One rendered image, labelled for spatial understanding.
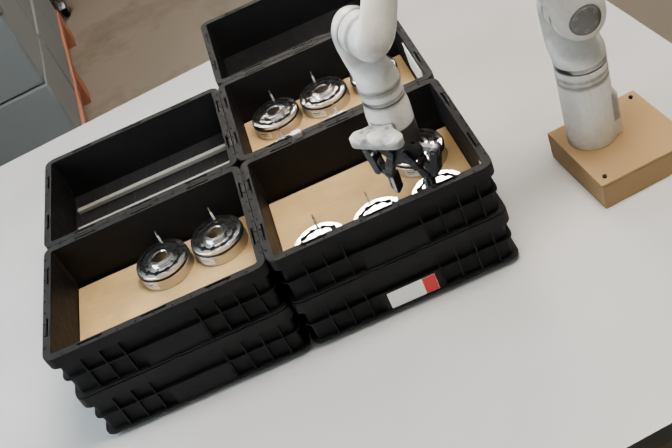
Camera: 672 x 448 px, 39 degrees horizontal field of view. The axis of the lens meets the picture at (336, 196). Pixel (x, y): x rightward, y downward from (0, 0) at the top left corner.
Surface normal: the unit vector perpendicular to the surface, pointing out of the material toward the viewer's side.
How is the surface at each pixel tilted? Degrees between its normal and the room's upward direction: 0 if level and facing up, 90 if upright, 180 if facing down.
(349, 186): 0
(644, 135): 2
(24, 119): 90
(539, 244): 0
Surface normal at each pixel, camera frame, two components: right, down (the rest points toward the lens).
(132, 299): -0.33, -0.71
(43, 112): 0.32, 0.54
